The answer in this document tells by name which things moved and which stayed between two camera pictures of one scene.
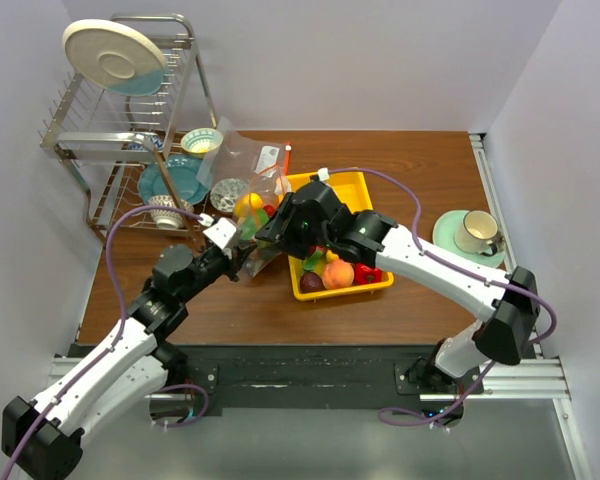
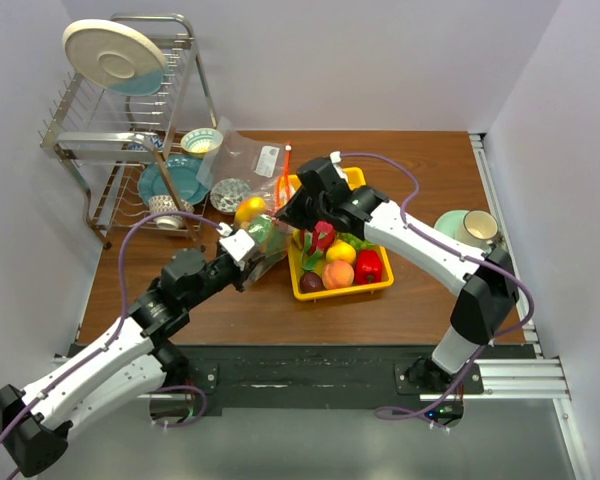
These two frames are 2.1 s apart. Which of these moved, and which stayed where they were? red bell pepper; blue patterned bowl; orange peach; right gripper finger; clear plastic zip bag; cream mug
Moved: right gripper finger; clear plastic zip bag
Stayed: orange peach; cream mug; red bell pepper; blue patterned bowl
